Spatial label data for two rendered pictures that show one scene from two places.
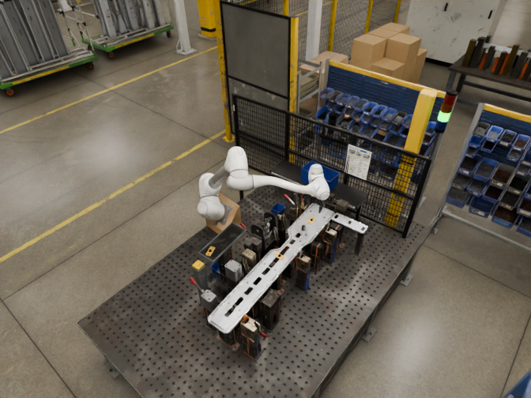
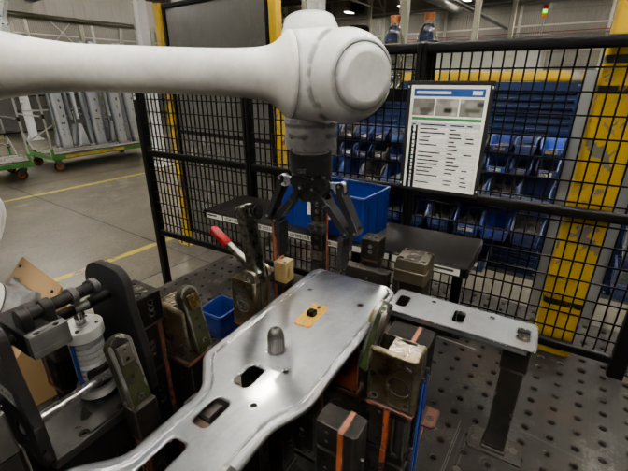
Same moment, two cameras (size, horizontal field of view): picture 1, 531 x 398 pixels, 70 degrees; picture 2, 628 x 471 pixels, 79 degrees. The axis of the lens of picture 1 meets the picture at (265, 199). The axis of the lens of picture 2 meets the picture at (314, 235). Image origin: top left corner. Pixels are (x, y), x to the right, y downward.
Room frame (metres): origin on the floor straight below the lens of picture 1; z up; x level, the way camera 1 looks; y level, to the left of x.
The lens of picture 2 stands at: (1.54, -0.31, 1.46)
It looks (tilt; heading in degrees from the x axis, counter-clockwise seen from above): 22 degrees down; 354
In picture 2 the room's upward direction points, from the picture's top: straight up
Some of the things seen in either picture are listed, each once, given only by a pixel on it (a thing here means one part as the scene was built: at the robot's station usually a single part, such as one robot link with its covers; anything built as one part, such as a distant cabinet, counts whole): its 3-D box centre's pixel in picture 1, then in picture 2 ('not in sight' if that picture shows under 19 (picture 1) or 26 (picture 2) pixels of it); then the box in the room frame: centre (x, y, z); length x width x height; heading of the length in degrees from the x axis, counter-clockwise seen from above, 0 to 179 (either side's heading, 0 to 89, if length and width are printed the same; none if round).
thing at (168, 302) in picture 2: (280, 233); (189, 377); (2.19, -0.11, 0.88); 0.11 x 0.09 x 0.37; 53
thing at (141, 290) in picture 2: not in sight; (153, 382); (2.15, -0.06, 0.91); 0.07 x 0.05 x 0.42; 53
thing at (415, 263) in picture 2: (340, 218); (408, 317); (2.36, -0.64, 0.88); 0.08 x 0.08 x 0.36; 53
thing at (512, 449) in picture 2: (359, 242); (505, 395); (2.11, -0.77, 0.84); 0.11 x 0.06 x 0.29; 53
